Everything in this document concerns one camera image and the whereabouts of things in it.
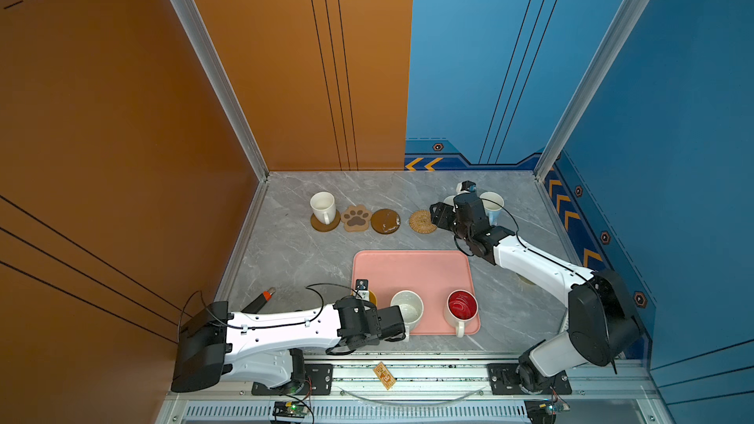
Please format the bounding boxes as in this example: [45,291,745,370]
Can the light blue mug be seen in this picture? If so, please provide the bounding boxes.
[479,192,505,226]

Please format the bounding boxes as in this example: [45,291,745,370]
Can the woven rattan round coaster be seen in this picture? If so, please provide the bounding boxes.
[408,210,437,235]

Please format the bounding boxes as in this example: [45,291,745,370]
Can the dark brown round coaster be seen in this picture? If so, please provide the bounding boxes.
[370,208,401,235]

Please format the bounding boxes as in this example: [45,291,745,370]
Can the white mug red inside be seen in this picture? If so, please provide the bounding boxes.
[444,290,479,338]

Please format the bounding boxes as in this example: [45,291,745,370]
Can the cork paw print coaster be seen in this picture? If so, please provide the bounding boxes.
[341,204,372,233]

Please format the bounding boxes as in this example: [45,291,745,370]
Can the light round wooden coaster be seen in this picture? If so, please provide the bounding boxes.
[310,211,341,233]

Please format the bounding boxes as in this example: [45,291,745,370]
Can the cream white mug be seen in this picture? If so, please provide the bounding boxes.
[309,192,337,224]

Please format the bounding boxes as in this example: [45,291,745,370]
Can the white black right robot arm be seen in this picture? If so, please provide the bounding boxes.
[429,190,646,394]

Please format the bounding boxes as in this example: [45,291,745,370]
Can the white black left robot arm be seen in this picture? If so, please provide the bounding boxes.
[170,294,406,394]

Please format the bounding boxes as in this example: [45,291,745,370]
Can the white speckled mug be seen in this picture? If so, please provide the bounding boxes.
[391,290,424,341]

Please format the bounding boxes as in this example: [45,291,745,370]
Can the small brown circuit board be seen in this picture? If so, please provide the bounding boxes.
[373,362,397,391]

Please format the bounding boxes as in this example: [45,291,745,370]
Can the pink rectangular tray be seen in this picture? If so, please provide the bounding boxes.
[351,250,475,336]

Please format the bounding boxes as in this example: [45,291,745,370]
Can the orange black utility knife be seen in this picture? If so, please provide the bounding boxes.
[242,288,276,314]

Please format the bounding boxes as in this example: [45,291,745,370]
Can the green controller board left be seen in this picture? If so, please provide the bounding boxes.
[271,400,312,424]

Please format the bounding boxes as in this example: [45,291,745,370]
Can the black controller board right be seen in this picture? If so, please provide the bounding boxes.
[524,402,557,424]

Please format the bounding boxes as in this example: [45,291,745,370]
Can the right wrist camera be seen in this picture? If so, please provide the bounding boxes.
[457,181,476,194]

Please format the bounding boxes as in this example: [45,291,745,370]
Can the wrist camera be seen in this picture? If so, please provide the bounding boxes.
[457,181,476,194]
[355,279,370,302]

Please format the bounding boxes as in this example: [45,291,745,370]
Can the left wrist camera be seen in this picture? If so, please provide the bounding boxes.
[355,279,370,302]

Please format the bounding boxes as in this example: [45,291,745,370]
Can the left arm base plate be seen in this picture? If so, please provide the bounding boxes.
[251,363,333,398]

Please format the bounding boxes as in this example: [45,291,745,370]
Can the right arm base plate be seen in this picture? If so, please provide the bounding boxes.
[487,362,573,396]

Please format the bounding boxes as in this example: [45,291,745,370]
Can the aluminium corner post right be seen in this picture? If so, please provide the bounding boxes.
[533,0,650,183]

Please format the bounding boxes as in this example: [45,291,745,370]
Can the aluminium corner post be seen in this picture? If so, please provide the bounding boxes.
[170,0,269,183]
[533,0,650,183]

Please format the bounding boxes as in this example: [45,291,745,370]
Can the aluminium corner post left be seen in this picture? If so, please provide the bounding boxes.
[170,0,269,183]

